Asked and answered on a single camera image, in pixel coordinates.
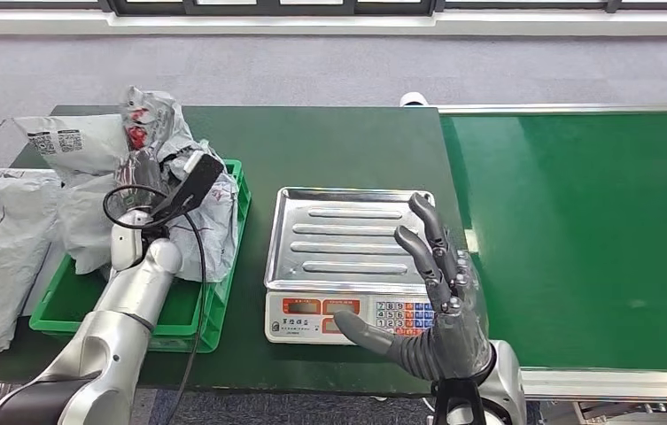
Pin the white mailer bag QR codes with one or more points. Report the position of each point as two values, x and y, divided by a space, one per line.
92 141

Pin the green plastic crate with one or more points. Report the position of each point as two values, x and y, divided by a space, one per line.
69 305

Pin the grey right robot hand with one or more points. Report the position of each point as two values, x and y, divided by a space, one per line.
444 334

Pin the white scale with steel tray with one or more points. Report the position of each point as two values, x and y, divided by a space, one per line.
333 246

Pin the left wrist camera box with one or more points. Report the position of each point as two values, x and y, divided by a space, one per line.
192 182

